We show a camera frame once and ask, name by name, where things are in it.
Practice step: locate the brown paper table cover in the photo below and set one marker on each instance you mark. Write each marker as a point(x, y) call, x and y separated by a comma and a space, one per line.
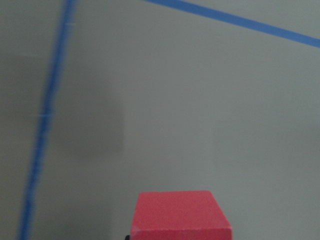
point(152, 98)

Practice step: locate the red block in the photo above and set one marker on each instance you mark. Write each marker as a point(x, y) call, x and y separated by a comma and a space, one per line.
point(179, 215)

